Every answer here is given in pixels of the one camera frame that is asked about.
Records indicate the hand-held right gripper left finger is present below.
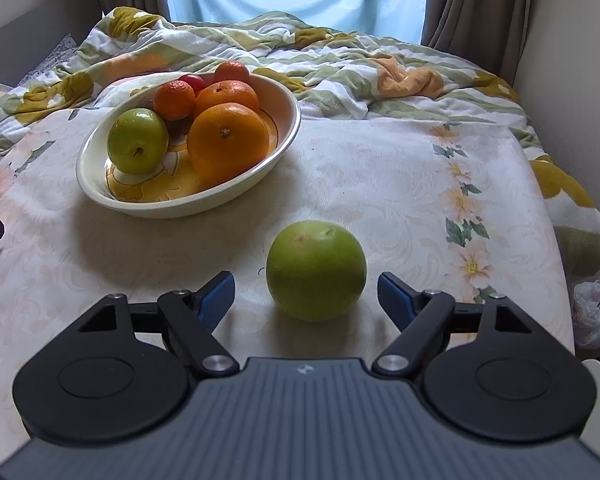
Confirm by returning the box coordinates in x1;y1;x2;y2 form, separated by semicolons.
30;271;240;377

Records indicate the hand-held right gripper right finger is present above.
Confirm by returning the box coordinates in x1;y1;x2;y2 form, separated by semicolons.
372;272;556;377

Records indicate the large green apple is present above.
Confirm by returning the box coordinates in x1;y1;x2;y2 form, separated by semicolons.
266;220;368;322

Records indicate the cream ceramic bowl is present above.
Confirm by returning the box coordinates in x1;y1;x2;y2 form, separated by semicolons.
76;71;302;220

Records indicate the large orange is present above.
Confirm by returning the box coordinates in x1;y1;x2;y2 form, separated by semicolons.
187;102;271;187

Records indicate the small green apple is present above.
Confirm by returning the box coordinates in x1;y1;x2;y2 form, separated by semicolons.
107;108;170;176

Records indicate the tangerine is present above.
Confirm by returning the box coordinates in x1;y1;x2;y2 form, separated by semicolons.
212;60;251;85
153;81;197;122

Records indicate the white floral tablecloth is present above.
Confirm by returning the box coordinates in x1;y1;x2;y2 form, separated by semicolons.
0;110;577;467

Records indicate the grey speckled bedsheet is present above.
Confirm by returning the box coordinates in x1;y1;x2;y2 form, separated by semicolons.
19;33;82;87

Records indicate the grey bed side panel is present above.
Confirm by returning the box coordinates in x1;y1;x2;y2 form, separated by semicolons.
0;0;104;109

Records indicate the white plastic bag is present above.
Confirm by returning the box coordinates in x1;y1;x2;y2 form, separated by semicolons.
572;279;600;350

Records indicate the small red tomato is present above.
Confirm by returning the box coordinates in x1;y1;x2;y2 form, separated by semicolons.
178;74;206;95

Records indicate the white rounded object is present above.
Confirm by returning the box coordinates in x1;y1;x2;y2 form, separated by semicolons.
579;358;600;457

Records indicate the floral striped blanket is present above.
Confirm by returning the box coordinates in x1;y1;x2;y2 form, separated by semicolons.
0;6;600;278

